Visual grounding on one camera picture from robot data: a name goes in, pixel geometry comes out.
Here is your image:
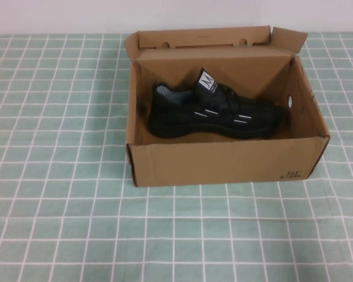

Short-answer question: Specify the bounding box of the black knit sneaker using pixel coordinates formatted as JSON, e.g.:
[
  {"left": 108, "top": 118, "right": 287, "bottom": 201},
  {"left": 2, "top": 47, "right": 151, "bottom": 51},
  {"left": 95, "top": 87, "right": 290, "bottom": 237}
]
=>
[{"left": 138, "top": 67, "right": 292, "bottom": 139}]

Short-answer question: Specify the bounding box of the brown cardboard shoe box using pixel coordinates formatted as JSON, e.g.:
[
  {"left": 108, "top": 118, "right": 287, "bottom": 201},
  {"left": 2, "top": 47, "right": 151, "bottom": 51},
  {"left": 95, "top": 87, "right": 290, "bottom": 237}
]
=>
[{"left": 124, "top": 25, "right": 331, "bottom": 189}]

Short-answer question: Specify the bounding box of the green checked tablecloth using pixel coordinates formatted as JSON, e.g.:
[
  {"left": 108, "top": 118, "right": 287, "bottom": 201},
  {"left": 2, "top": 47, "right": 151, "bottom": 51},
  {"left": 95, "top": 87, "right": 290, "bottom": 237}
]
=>
[{"left": 0, "top": 32, "right": 353, "bottom": 282}]

